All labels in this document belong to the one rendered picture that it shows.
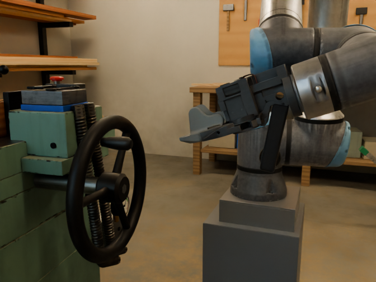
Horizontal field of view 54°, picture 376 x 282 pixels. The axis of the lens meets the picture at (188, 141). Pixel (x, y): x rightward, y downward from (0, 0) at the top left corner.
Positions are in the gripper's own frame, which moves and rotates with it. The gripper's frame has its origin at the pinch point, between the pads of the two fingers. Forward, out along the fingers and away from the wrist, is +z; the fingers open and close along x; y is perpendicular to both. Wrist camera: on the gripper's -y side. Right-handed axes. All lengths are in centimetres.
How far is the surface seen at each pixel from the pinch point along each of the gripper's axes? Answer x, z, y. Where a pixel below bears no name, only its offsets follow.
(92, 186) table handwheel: 1.1, 21.9, -2.9
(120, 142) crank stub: 5.3, 10.0, 3.9
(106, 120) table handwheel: 1.7, 13.1, 8.4
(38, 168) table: 4.1, 29.7, 4.1
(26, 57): -217, 200, 90
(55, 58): -256, 199, 89
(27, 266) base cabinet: 5.3, 40.8, -14.5
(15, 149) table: 5.2, 32.3, 9.0
